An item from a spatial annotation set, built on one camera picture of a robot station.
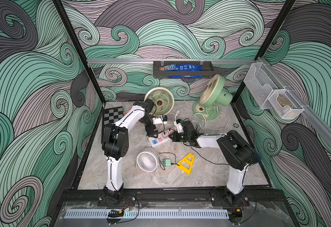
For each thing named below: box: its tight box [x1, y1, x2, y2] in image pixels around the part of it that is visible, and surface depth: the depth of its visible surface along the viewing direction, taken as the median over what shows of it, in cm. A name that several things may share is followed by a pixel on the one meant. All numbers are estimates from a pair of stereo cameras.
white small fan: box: [136, 147, 160, 173], surface depth 79 cm
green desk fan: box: [192, 73, 234, 121], surface depth 94 cm
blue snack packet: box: [158, 63, 203, 72], surface depth 94 cm
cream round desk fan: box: [144, 87, 175, 116], surface depth 104 cm
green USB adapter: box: [163, 158, 172, 167], surface depth 85 cm
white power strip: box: [148, 131, 176, 148], surface depth 94 cm
